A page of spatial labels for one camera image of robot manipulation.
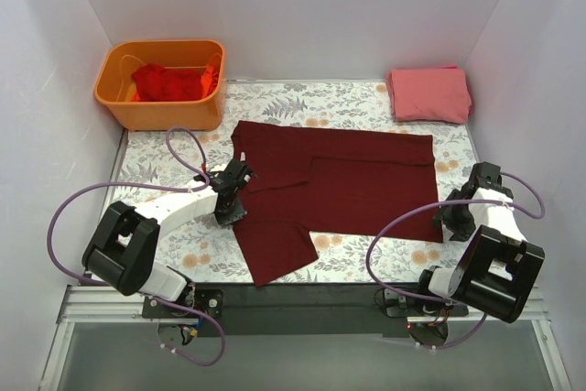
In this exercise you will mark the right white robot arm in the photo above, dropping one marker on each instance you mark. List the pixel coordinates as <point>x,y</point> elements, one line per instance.
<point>499,267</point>

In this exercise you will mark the orange t shirt in bin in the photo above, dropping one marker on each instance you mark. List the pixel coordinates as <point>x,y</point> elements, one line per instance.
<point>210,76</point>

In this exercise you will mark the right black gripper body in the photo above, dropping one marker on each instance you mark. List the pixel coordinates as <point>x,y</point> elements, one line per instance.
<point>456,224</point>

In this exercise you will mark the floral patterned table mat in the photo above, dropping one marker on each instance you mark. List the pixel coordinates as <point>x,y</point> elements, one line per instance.
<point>208,253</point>

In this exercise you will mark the folded pink t shirt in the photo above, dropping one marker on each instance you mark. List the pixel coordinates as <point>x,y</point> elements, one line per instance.
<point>436,95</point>

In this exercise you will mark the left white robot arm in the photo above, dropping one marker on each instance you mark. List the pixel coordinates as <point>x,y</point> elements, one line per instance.
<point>122,251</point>

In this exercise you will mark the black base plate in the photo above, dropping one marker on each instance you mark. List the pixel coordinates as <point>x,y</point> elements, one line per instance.
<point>323,308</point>

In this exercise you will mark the orange plastic bin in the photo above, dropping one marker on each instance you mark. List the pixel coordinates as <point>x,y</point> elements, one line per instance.
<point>115,88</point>

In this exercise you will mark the bright red t shirt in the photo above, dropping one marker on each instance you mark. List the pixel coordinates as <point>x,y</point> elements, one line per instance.
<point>155,83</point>

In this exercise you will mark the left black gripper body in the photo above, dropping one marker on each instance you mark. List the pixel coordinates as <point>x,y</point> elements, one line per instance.
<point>231,211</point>

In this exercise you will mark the dark red t shirt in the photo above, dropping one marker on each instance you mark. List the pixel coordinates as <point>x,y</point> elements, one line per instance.
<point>327,181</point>

